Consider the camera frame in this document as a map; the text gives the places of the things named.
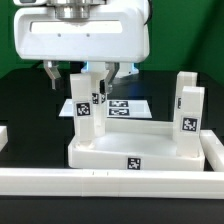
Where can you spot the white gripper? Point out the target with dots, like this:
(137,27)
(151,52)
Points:
(113,33)

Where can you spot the white desk top tray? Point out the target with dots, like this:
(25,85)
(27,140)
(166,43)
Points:
(134,145)

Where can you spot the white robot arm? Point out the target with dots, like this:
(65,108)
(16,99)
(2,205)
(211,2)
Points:
(77,9)

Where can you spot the tag sheet on table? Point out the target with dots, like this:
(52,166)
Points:
(128,109)

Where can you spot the white left fence piece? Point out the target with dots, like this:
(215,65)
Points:
(3,137)

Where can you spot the white front fence bar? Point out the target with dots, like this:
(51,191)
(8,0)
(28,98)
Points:
(111,183)

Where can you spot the white fence bar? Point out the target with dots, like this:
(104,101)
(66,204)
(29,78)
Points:
(111,183)
(213,150)

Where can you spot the white right fence bar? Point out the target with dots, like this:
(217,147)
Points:
(213,150)

